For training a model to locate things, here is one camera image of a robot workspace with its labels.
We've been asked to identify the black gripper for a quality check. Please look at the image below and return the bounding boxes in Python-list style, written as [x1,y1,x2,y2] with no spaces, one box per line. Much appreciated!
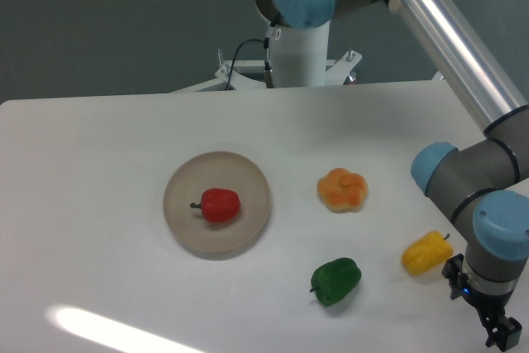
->
[461,279,520,351]

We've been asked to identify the red bell pepper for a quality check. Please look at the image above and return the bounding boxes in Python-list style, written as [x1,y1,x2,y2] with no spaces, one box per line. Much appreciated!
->
[190,188,241,223]

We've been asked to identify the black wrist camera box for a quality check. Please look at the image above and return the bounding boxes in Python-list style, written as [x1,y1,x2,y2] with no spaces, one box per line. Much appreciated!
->
[441,254,464,300]

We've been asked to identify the yellow bell pepper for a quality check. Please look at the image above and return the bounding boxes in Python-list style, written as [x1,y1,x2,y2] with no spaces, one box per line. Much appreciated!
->
[401,231,453,276]

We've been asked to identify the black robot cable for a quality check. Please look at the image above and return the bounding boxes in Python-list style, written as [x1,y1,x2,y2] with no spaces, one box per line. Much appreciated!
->
[225,13,286,92]

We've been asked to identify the beige round plate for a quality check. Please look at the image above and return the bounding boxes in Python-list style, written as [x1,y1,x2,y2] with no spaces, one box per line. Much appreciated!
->
[163,151,271,260]

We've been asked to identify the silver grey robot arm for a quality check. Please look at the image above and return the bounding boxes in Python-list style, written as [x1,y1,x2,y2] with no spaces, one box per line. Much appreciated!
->
[255,0,528,351]

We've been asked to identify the green bell pepper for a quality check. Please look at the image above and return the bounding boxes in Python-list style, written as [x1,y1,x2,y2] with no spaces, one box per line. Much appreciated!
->
[310,257,362,308]

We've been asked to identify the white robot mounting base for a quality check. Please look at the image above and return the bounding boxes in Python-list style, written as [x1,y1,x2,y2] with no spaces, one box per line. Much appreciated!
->
[169,21,447,94]

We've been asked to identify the orange knotted bread roll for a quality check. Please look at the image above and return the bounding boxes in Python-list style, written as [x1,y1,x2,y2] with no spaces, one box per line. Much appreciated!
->
[317,168,369,212]

